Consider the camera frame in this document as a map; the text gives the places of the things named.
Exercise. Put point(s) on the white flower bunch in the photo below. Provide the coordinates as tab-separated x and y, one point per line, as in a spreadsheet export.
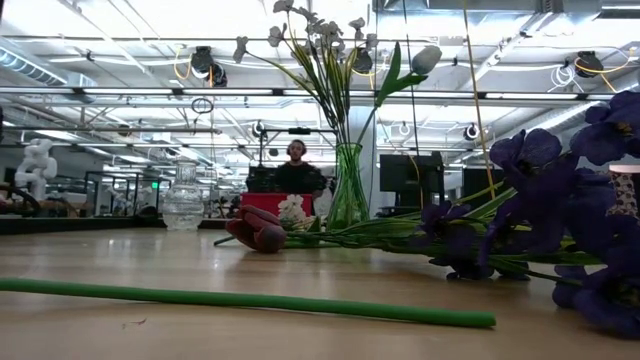
332	100
292	207

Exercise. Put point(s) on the dark red tulip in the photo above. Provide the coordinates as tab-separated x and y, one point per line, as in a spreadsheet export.
250	300
260	232

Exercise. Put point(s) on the white tulip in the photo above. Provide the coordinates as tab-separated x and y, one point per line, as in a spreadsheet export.
426	60

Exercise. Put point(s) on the purple flower bunch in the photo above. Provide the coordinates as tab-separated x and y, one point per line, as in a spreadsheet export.
540	200

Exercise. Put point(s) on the green glass vase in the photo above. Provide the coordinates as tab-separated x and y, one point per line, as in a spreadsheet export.
348	200

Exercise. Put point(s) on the clear glass vase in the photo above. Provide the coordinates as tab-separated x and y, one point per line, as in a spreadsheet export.
183	210

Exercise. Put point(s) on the person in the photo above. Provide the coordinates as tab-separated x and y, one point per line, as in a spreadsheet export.
297	175

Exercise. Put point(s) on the red box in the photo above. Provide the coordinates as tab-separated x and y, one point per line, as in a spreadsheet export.
260	201

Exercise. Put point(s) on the black monitor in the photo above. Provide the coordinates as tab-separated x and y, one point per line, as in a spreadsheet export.
410	175
480	187

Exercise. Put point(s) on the patterned cylindrical container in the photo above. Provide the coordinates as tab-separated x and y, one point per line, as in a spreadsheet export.
625	195

